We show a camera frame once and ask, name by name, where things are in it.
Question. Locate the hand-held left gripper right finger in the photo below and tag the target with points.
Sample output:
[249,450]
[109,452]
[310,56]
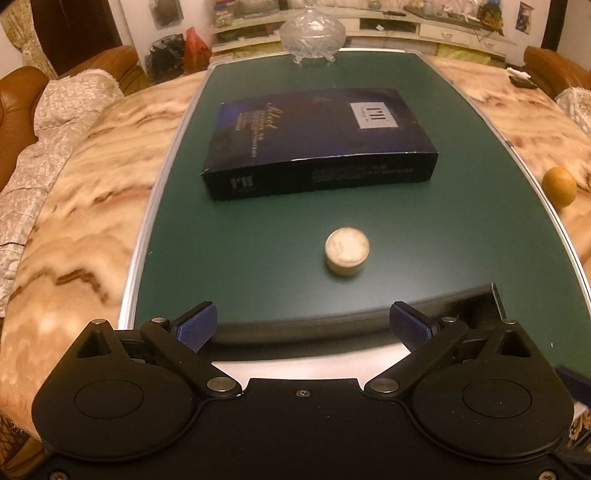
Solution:
[410,326]

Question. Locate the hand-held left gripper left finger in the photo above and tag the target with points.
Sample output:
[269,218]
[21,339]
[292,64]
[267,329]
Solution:
[197,326]

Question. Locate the marble desktop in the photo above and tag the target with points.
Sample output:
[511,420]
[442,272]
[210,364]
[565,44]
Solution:
[87,207]

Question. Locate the small round cream tin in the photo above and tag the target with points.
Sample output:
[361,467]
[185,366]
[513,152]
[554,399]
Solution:
[347,251]

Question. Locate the orange fruit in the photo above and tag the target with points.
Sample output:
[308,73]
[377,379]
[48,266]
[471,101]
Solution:
[559,186]

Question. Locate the dark blue flat box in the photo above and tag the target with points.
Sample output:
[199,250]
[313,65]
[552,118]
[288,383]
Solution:
[300,131]

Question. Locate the black remote control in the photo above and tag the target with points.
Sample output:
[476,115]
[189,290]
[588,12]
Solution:
[523,82]

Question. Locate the white textured cushion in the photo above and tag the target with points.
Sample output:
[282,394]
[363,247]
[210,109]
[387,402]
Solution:
[577,108]

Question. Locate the white crumpled tissue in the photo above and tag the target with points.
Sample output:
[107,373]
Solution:
[517,72]

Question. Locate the red plastic bag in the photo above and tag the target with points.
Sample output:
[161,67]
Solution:
[197,48]

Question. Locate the brown leather sofa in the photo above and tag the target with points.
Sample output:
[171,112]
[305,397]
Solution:
[18,90]

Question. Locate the brown leather armchair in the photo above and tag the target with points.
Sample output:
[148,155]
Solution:
[551,64]

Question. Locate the white TV cabinet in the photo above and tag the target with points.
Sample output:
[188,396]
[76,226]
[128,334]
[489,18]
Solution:
[397,21]

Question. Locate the lidded glass candy bowl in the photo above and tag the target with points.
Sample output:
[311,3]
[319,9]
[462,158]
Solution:
[311,32]

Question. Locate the patterned curtain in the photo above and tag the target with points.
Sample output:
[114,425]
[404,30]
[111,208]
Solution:
[18,27]

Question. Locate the wall poster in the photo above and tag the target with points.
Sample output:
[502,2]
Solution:
[524,17]

